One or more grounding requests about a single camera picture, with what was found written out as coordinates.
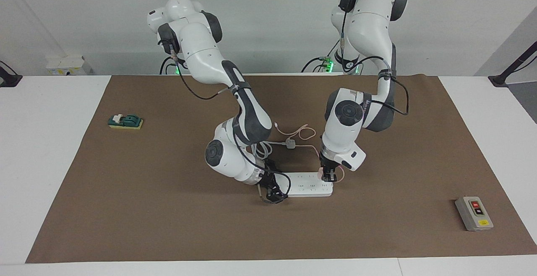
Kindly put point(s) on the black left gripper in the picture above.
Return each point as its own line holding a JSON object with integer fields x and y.
{"x": 328, "y": 163}

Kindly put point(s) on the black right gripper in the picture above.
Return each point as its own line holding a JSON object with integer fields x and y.
{"x": 272, "y": 177}

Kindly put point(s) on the pink charger adapter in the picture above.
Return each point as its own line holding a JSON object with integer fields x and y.
{"x": 321, "y": 174}

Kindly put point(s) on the white power strip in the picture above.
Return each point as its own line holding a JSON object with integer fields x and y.
{"x": 306, "y": 186}

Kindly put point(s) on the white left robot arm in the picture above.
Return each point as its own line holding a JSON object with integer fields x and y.
{"x": 369, "y": 24}

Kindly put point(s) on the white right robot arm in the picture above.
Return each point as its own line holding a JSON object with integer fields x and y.
{"x": 201, "y": 45}

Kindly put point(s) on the brown table mat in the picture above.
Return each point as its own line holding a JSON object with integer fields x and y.
{"x": 168, "y": 204}

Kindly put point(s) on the grey push button box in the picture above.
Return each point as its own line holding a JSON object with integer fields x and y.
{"x": 476, "y": 215}

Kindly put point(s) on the white box yellow label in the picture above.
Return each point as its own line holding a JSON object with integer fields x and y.
{"x": 63, "y": 66}

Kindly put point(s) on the black table clamp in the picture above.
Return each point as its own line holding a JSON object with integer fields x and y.
{"x": 8, "y": 79}

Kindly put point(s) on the green knife switch yellow base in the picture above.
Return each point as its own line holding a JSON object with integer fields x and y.
{"x": 130, "y": 121}

